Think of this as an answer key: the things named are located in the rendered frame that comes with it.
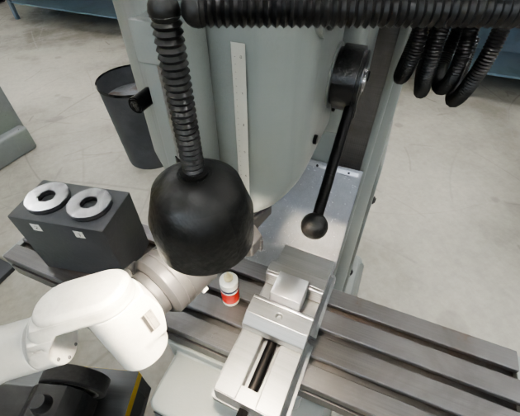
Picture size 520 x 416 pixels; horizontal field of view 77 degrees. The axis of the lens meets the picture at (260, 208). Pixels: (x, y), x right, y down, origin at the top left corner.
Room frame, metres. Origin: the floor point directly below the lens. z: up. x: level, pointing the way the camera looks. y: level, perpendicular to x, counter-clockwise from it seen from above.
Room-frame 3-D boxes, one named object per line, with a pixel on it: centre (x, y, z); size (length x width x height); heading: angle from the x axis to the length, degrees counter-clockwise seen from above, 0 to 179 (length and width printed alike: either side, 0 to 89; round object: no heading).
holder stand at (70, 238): (0.50, 0.41, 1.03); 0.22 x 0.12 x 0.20; 79
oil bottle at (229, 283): (0.38, 0.07, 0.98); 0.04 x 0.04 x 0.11
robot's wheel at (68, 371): (0.32, 0.58, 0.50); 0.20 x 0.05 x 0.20; 85
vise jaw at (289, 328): (0.28, -0.03, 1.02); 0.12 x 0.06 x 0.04; 66
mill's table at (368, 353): (0.38, 0.07, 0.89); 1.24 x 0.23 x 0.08; 68
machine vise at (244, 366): (0.30, -0.04, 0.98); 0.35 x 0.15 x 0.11; 156
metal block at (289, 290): (0.33, -0.06, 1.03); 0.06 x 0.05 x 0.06; 66
